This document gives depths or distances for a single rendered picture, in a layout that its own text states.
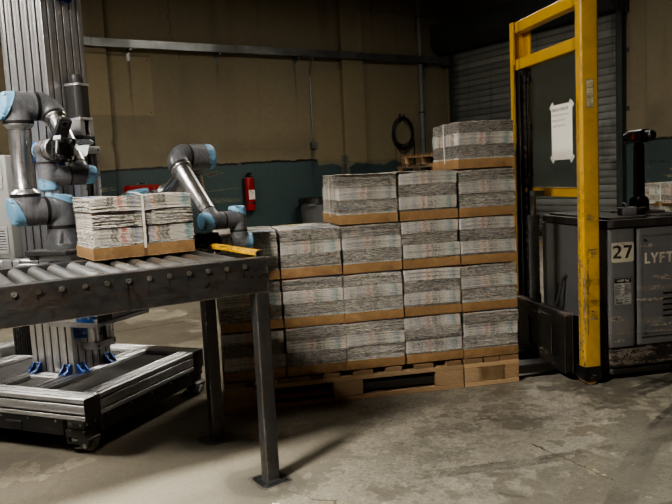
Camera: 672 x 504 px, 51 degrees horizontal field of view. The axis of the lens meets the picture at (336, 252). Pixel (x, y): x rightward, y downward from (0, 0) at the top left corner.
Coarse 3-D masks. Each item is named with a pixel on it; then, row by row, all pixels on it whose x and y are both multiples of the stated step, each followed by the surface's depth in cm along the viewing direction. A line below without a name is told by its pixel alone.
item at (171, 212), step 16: (160, 192) 280; (176, 192) 270; (160, 208) 260; (176, 208) 263; (192, 208) 266; (160, 224) 260; (176, 224) 263; (192, 224) 267; (160, 240) 261; (176, 240) 264
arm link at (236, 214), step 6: (228, 210) 300; (234, 210) 298; (240, 210) 298; (228, 216) 295; (234, 216) 296; (240, 216) 298; (228, 222) 294; (234, 222) 297; (240, 222) 299; (246, 222) 302; (234, 228) 299; (240, 228) 299; (246, 228) 301
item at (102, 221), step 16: (80, 208) 259; (96, 208) 247; (112, 208) 250; (128, 208) 253; (80, 224) 264; (96, 224) 248; (112, 224) 251; (128, 224) 254; (80, 240) 269; (96, 240) 249; (112, 240) 252; (128, 240) 255
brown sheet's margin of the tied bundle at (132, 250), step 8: (80, 248) 265; (88, 248) 253; (104, 248) 250; (112, 248) 251; (120, 248) 253; (128, 248) 254; (136, 248) 256; (80, 256) 267; (88, 256) 255; (96, 256) 248; (104, 256) 250; (112, 256) 251; (120, 256) 253; (128, 256) 254; (136, 256) 256
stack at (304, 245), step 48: (288, 240) 321; (336, 240) 326; (384, 240) 330; (432, 240) 335; (288, 288) 323; (336, 288) 327; (384, 288) 332; (432, 288) 337; (240, 336) 322; (288, 336) 326; (336, 336) 330; (384, 336) 334; (432, 336) 339; (240, 384) 323; (288, 384) 328; (336, 384) 332
